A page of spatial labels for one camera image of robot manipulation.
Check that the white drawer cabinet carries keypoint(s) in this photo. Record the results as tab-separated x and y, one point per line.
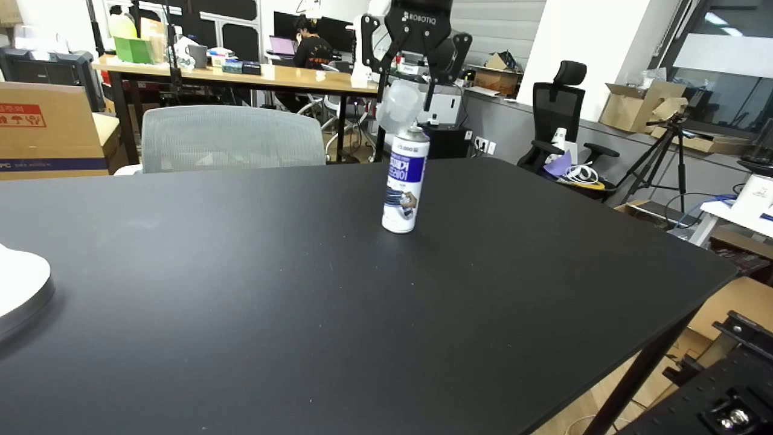
449	102

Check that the long wooden desk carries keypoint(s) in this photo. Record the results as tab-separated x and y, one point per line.
274	77

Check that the black camera tripod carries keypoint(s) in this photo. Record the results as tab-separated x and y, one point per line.
665	153

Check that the small brown cardboard box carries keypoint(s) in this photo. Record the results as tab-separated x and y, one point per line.
497	77

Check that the green box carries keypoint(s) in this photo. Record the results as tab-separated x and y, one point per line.
133	49

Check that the white side table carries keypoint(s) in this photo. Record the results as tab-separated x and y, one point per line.
739	210

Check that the open cardboard box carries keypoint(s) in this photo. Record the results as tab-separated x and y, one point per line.
642	104

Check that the closed cardboard box red label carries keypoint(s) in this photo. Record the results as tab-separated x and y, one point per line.
44	129

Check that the white blue-label spray can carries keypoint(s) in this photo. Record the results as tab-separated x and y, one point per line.
400	189

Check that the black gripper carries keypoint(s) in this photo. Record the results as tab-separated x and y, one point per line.
419	21

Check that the black metal equipment frame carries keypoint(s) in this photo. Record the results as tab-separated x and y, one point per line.
716	389

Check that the black headrest office chair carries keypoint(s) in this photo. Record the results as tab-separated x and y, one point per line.
559	110

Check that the black desktop monitor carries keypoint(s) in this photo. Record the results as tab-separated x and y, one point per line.
334	35

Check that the seated person in black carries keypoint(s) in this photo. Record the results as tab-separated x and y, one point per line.
311	49

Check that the black table leg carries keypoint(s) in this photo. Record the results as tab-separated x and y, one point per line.
637	378

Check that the black printer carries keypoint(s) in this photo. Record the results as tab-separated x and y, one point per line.
44	69

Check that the white round base plate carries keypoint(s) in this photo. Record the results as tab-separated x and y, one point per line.
19	280

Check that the grey mesh office chair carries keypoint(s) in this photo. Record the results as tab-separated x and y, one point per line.
231	137

